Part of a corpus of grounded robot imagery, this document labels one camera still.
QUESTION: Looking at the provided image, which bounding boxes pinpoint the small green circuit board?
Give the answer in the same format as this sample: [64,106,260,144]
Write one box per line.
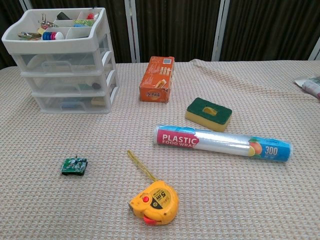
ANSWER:
[60,156,89,177]

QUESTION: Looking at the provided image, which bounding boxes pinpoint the clear drawer with handle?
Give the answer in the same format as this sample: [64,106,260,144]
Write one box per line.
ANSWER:
[11,32,113,75]

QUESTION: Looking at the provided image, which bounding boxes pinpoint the orange carton box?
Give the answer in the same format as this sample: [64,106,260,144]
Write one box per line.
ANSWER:
[139,56,175,103]

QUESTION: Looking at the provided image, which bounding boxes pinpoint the clear drawer with blue item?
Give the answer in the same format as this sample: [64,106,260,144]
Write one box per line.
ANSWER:
[32,91,113,113]

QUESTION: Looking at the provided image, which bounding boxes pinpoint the white drawer organizer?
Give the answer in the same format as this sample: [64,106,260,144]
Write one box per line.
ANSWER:
[1,7,120,115]

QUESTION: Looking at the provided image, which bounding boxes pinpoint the green and yellow sponge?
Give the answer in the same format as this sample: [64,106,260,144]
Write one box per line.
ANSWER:
[184,97,233,133]

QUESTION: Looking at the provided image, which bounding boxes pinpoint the plastic food wrap roll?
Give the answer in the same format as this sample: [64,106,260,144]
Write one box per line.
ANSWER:
[152,124,294,163]

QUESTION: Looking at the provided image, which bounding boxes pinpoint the yellow tape measure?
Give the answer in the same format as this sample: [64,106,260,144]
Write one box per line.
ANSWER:
[126,149,180,225]

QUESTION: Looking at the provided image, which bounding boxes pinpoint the blue cylindrical item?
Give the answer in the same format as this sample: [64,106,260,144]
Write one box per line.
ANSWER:
[61,99,85,110]

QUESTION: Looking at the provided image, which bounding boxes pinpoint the tan woven tablecloth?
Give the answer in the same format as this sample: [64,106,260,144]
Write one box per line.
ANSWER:
[0,59,320,240]

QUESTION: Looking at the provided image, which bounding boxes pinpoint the green and blue packet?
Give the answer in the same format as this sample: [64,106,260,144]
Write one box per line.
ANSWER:
[72,19,97,27]

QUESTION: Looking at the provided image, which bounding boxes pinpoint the blue and white magnet stack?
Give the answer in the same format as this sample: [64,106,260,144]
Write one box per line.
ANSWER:
[41,31,66,42]

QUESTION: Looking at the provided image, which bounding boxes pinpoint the black oval object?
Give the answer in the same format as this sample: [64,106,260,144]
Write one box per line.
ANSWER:
[56,11,73,21]

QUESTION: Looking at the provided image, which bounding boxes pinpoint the floral tissue pack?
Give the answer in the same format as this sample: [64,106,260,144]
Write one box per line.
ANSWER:
[293,76,320,101]

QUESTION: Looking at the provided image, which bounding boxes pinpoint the green candy packet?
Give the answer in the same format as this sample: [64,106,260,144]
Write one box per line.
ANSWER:
[17,31,42,41]

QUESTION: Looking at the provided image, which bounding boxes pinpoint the white partition post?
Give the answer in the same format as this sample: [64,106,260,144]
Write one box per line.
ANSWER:
[308,41,320,61]
[124,0,141,63]
[211,0,231,62]

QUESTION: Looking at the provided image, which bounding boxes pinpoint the metal keychain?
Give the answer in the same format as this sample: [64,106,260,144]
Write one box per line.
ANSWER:
[37,13,58,30]

